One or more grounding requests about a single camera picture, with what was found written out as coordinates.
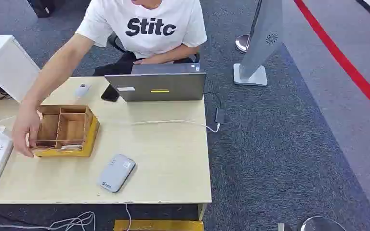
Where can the person's right hand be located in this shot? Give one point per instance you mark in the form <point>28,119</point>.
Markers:
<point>23,127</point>

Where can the person's left hand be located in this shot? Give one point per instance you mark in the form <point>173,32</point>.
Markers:
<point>148,60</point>

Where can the wooden compartment box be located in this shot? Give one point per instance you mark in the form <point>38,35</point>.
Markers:
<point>71,130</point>

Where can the person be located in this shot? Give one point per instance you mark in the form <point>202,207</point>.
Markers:
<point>146,41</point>

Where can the grey laptop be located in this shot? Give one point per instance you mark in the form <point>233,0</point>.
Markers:
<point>162,86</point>

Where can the black flat phone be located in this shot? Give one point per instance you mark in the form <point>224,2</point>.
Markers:
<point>110,95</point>

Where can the white cabinet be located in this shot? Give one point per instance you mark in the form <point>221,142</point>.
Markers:
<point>9,63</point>

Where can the white computer mouse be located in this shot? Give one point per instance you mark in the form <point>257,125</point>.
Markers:
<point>82,90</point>

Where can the black power adapter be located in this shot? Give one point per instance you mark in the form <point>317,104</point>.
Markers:
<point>220,115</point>

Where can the chrome round stand base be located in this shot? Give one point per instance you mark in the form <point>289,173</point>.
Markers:
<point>241,43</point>
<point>322,224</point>

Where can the white square stand base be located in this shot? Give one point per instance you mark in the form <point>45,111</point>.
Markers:
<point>256,79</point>

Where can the black case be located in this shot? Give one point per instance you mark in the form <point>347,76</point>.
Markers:
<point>44,7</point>

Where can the pale desk leg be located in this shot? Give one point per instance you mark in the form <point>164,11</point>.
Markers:
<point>202,212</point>

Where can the yellow box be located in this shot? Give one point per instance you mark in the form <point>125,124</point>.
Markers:
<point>159,225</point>

